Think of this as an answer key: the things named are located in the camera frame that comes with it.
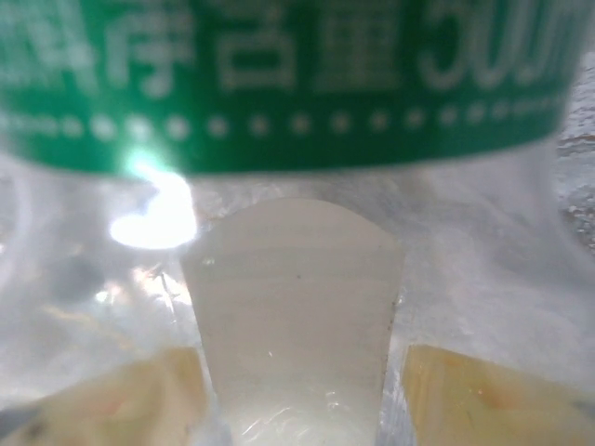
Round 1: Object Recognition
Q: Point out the green cap plastic bottle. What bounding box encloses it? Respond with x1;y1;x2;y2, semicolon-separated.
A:
0;0;595;446

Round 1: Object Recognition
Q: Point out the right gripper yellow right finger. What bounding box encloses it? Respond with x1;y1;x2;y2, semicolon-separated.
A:
403;344;595;446

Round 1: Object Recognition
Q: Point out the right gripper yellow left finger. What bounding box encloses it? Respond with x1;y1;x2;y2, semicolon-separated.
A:
0;346;219;446

